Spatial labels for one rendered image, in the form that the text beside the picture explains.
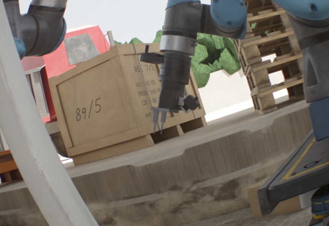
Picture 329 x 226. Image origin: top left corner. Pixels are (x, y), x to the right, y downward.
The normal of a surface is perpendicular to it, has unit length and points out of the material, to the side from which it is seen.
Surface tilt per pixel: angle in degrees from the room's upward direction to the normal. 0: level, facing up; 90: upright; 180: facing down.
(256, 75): 90
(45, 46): 148
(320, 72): 70
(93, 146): 90
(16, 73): 81
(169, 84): 94
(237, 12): 95
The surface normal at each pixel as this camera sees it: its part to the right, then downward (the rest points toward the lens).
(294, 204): -0.78, 0.23
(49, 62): 0.57, -0.27
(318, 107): -0.44, 0.11
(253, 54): -0.04, 0.29
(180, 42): 0.10, 0.01
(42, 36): 0.91, 0.23
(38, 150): 0.84, -0.44
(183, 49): 0.33, 0.04
